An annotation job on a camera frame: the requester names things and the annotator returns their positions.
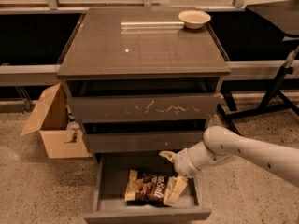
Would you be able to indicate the black rolling stand table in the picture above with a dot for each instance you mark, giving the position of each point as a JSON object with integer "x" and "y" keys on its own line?
{"x": 264, "y": 58}

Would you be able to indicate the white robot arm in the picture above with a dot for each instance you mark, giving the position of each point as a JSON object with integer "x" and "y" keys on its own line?
{"x": 217, "y": 147}

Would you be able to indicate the grey top drawer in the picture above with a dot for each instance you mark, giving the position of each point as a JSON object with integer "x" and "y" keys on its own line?
{"x": 110, "y": 101}

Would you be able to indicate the white bowl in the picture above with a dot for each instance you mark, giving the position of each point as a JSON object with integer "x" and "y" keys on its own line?
{"x": 194, "y": 19}

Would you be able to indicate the brown chip bag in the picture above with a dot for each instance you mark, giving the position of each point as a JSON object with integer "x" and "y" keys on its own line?
{"x": 143, "y": 187}

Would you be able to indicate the grey bottom drawer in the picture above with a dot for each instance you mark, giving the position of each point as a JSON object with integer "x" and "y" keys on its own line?
{"x": 110, "y": 207}

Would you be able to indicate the open cardboard box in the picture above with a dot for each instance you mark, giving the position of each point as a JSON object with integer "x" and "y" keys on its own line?
{"x": 50, "y": 118}

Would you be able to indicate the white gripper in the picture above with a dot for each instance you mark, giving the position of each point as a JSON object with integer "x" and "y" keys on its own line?
{"x": 181, "y": 163}

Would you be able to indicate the grey middle drawer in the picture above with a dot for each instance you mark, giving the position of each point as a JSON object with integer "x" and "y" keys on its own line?
{"x": 142, "y": 135}

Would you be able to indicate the grey drawer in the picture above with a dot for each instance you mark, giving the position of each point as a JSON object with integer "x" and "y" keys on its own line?
{"x": 142, "y": 135}
{"x": 110, "y": 207}
{"x": 110, "y": 101}

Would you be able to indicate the grey drawer cabinet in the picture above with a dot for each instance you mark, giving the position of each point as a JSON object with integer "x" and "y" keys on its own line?
{"x": 140, "y": 43}

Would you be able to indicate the bottle in cardboard box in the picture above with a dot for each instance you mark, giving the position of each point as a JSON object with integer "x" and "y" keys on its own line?
{"x": 71, "y": 117}

